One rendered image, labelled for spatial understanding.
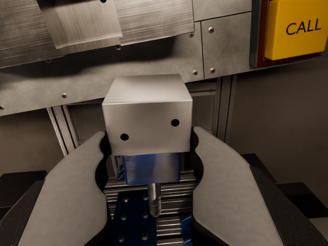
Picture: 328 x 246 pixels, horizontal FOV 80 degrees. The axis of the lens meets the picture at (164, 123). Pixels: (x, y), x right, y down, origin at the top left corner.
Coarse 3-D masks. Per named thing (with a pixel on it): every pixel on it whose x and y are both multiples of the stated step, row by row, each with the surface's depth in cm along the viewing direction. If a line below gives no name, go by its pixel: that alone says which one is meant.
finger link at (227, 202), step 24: (192, 144) 12; (216, 144) 10; (216, 168) 9; (240, 168) 9; (216, 192) 8; (240, 192) 7; (192, 216) 7; (216, 216) 7; (240, 216) 7; (264, 216) 7; (192, 240) 7; (216, 240) 6; (240, 240) 6; (264, 240) 6
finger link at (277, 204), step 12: (252, 168) 9; (264, 180) 8; (264, 192) 7; (276, 192) 7; (276, 204) 7; (288, 204) 7; (276, 216) 7; (288, 216) 7; (300, 216) 7; (288, 228) 6; (300, 228) 6; (312, 228) 6; (288, 240) 6; (300, 240) 6; (312, 240) 6; (324, 240) 6
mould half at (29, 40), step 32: (0, 0) 14; (32, 0) 14; (128, 0) 14; (160, 0) 14; (192, 0) 14; (0, 32) 15; (32, 32) 15; (128, 32) 15; (160, 32) 15; (192, 32) 16; (0, 64) 16
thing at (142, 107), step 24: (120, 96) 11; (144, 96) 11; (168, 96) 11; (120, 120) 11; (144, 120) 11; (168, 120) 11; (120, 144) 12; (144, 144) 12; (168, 144) 12; (144, 168) 15; (168, 168) 15
